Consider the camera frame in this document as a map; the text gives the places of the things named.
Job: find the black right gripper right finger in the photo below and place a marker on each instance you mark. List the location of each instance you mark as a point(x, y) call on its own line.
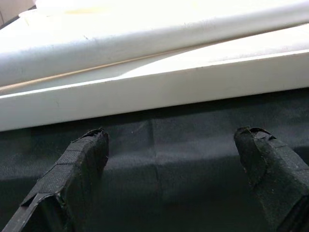
point(272, 174)

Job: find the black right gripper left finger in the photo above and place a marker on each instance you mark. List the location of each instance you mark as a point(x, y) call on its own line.
point(77, 169)

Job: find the white plastic table leg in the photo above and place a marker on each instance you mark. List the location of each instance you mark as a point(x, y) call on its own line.
point(120, 48)

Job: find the white plastic table top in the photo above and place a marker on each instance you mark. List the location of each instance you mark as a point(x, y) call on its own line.
point(144, 96)

